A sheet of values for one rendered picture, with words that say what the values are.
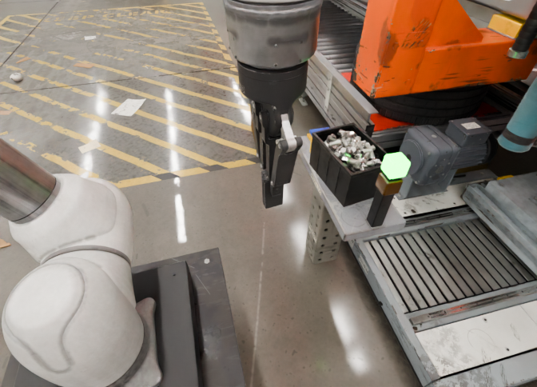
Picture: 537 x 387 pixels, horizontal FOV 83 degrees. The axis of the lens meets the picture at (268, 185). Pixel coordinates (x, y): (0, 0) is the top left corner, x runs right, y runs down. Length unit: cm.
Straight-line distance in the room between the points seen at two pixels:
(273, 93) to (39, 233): 48
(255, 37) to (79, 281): 43
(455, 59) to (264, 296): 108
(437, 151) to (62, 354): 115
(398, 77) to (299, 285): 82
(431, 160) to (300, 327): 74
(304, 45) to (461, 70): 110
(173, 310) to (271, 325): 45
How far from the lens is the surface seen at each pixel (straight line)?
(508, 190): 150
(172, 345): 74
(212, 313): 83
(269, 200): 47
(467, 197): 155
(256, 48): 30
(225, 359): 78
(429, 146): 123
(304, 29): 30
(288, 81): 32
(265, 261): 124
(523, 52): 105
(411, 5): 113
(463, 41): 134
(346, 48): 249
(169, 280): 81
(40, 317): 55
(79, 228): 64
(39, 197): 64
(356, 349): 114
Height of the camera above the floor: 105
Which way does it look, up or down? 44 degrees down
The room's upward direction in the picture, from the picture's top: straight up
